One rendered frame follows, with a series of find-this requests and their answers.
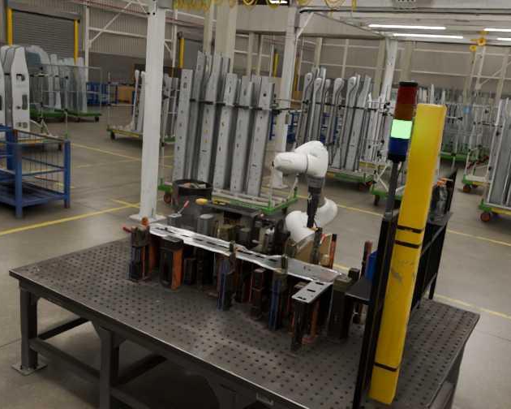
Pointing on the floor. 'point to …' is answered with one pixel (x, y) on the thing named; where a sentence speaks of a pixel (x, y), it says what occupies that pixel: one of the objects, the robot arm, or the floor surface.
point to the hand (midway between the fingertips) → (311, 221)
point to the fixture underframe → (113, 390)
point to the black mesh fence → (431, 243)
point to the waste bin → (195, 191)
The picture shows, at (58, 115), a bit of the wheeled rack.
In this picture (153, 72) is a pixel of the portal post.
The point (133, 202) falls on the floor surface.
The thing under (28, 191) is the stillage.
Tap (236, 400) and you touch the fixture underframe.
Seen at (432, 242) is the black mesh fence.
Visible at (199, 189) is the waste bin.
